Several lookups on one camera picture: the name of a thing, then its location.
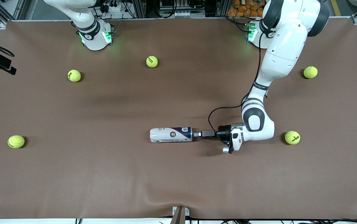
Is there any white blue tennis ball can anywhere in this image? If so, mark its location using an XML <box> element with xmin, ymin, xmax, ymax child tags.
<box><xmin>150</xmin><ymin>127</ymin><xmax>193</xmax><ymax>143</ymax></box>

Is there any yellow tennis ball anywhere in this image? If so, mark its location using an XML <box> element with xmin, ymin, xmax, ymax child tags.
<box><xmin>67</xmin><ymin>69</ymin><xmax>81</xmax><ymax>83</ymax></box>
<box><xmin>146</xmin><ymin>55</ymin><xmax>159</xmax><ymax>68</ymax></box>
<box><xmin>7</xmin><ymin>135</ymin><xmax>25</xmax><ymax>149</ymax></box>
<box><xmin>303</xmin><ymin>66</ymin><xmax>318</xmax><ymax>79</ymax></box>
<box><xmin>285</xmin><ymin>131</ymin><xmax>301</xmax><ymax>145</ymax></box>

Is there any brown table mat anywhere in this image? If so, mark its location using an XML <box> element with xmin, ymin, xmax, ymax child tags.
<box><xmin>0</xmin><ymin>17</ymin><xmax>357</xmax><ymax>220</ymax></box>

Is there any white power strip with plugs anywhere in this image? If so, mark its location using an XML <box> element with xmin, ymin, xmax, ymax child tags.
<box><xmin>99</xmin><ymin>0</ymin><xmax>126</xmax><ymax>13</ymax></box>

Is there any long white power strip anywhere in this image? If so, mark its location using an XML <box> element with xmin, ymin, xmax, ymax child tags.
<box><xmin>159</xmin><ymin>11</ymin><xmax>205</xmax><ymax>18</ymax></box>

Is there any pile of orange objects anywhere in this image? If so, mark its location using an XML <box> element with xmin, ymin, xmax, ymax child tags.
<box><xmin>227</xmin><ymin>0</ymin><xmax>264</xmax><ymax>17</ymax></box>

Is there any yellow floor tape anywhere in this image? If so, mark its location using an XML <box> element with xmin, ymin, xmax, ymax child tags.
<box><xmin>331</xmin><ymin>0</ymin><xmax>342</xmax><ymax>16</ymax></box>

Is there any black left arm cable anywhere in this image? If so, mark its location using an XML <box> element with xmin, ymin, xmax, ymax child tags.
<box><xmin>208</xmin><ymin>31</ymin><xmax>267</xmax><ymax>137</ymax></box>

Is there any aluminium table edge rail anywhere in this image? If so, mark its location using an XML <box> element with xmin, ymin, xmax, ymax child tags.
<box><xmin>6</xmin><ymin>16</ymin><xmax>353</xmax><ymax>22</ymax></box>

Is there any aluminium frame post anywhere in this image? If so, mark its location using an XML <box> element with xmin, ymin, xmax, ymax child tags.
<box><xmin>217</xmin><ymin>0</ymin><xmax>229</xmax><ymax>17</ymax></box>
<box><xmin>133</xmin><ymin>0</ymin><xmax>147</xmax><ymax>18</ymax></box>

